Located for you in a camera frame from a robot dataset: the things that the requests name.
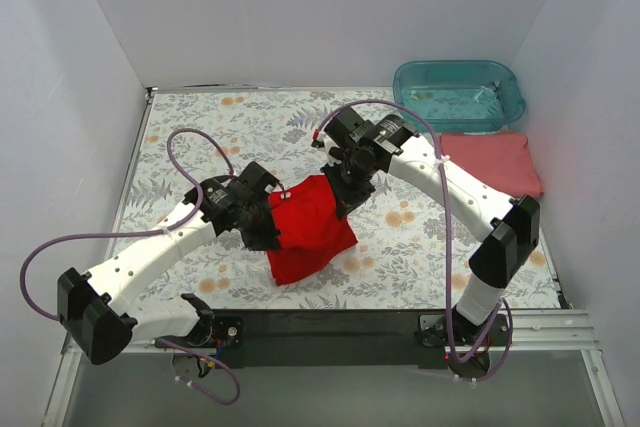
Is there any teal plastic bin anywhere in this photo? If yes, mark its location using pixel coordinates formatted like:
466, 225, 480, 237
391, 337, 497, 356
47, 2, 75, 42
392, 60, 526, 133

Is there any red t shirt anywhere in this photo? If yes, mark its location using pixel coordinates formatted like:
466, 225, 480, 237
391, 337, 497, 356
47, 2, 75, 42
267, 175, 357, 286

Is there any aluminium frame rail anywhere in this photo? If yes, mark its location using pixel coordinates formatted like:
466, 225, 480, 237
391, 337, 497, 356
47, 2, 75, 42
59, 310, 601, 358

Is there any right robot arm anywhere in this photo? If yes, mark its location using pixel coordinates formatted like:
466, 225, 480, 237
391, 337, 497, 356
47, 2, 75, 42
312, 104, 540, 350

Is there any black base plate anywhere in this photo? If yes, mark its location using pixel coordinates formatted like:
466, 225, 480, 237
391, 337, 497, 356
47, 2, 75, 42
154, 309, 511, 371

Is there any floral tablecloth mat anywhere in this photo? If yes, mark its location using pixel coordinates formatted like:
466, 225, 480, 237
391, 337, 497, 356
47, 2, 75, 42
97, 89, 571, 311

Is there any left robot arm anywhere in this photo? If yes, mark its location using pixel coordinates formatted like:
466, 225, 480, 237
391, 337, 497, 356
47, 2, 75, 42
57, 162, 281, 365

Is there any folded pink t shirt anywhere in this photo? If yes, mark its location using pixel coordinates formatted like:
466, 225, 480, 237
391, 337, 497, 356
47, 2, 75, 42
440, 130, 544, 198

